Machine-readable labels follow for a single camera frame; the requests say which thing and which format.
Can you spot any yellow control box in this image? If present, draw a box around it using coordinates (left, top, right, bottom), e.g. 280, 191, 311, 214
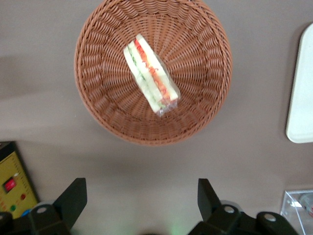
0, 141, 40, 219

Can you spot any red grey small item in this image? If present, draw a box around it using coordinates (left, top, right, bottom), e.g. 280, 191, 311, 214
299, 194, 313, 212

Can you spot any cream plastic tray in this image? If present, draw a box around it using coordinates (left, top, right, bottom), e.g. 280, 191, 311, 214
285, 23, 313, 144

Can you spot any plastic-wrapped sandwich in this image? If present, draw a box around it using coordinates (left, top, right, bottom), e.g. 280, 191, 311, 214
123, 33, 181, 118

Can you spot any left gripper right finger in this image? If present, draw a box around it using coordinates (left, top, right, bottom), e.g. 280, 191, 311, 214
187, 178, 246, 235

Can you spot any round brown wicker basket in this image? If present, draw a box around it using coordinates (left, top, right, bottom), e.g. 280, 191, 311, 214
73, 0, 233, 147

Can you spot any clear acrylic box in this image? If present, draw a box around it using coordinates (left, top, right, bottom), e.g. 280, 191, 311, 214
280, 189, 313, 235

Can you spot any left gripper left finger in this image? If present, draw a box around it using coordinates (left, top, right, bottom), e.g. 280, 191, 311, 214
28, 178, 88, 235

